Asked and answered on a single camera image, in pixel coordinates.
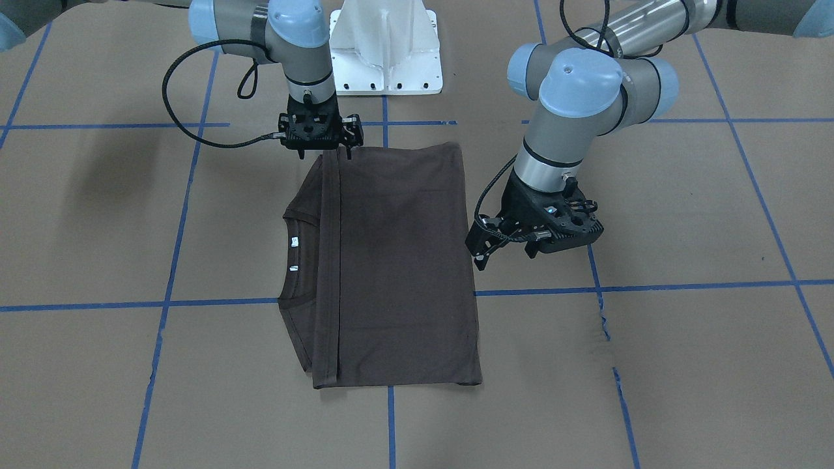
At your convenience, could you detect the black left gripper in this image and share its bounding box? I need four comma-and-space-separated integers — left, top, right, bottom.
465, 173, 604, 271

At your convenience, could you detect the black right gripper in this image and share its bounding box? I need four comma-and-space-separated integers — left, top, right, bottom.
279, 94, 364, 161

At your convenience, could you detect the dark brown t-shirt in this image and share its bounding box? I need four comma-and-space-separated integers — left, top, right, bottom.
279, 142, 482, 389

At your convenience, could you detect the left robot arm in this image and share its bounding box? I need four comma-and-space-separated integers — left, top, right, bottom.
465, 1, 833, 270

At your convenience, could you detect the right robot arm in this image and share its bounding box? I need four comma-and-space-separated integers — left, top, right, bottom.
159, 1, 364, 158

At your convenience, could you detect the white camera pillar base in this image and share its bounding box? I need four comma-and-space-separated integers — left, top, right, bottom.
330, 1, 444, 96

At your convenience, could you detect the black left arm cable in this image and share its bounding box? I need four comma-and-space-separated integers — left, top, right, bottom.
473, 0, 626, 245

